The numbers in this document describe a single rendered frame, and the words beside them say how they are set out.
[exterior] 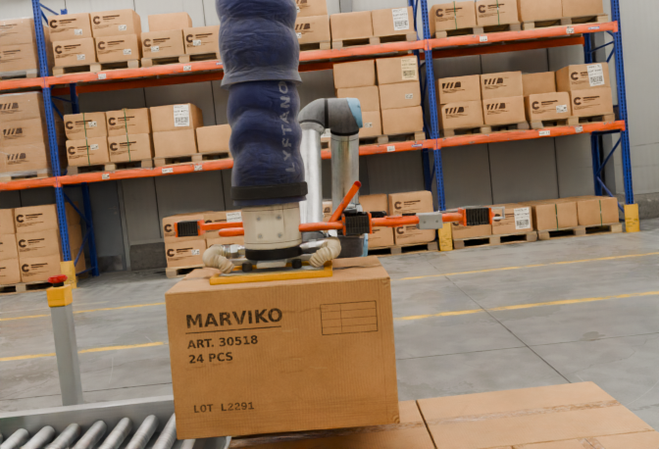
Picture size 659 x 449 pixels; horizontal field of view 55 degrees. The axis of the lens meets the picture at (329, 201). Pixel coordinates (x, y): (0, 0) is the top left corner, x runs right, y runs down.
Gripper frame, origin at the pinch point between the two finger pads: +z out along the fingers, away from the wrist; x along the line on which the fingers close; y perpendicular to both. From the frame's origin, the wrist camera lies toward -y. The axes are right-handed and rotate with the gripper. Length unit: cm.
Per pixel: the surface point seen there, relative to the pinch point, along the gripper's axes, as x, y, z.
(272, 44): 52, 21, 11
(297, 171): 17.0, 17.5, 6.0
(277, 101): 36.7, 21.2, 9.6
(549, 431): -62, -46, 14
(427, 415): -63, -15, -6
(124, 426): -63, 84, -23
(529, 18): 207, -313, -712
